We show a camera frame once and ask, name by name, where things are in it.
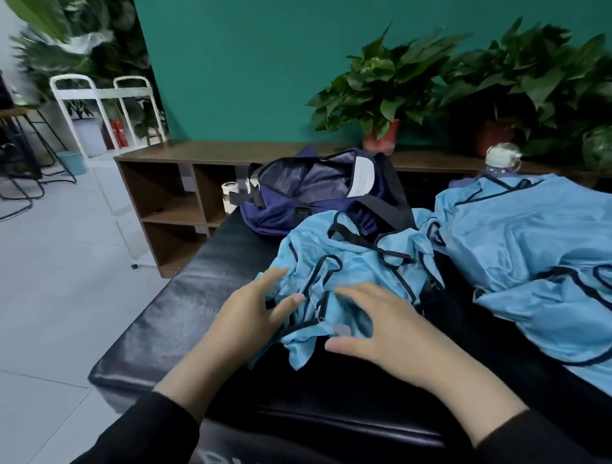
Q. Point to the person's left hand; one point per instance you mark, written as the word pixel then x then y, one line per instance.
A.
pixel 244 325

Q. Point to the person's right hand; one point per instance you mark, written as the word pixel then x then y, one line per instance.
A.
pixel 402 339

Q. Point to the navy blue bag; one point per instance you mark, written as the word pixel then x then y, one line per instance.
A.
pixel 296 191

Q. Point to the clear bottle silver cap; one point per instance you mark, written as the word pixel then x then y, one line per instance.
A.
pixel 502 158

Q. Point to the person's left forearm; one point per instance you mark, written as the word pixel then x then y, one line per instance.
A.
pixel 163 421

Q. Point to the person's right forearm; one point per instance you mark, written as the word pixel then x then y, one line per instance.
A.
pixel 497 421

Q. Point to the black leather bench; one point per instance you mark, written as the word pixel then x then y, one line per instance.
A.
pixel 172 325

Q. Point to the small white-lidded jar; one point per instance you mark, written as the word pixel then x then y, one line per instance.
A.
pixel 229 196

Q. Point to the wooden shelf cabinet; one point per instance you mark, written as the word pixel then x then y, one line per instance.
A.
pixel 153 206

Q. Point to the teal bucket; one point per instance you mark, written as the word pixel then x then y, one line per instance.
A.
pixel 70 161

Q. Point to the green plant in red pot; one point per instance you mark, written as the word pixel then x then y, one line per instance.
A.
pixel 535 76
pixel 382 81

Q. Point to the white wheeled cart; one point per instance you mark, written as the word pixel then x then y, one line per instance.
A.
pixel 96 93

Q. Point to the wooden top black stool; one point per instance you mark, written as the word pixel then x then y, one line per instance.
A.
pixel 14 112

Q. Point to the white metal rack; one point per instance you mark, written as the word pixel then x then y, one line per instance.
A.
pixel 76 38

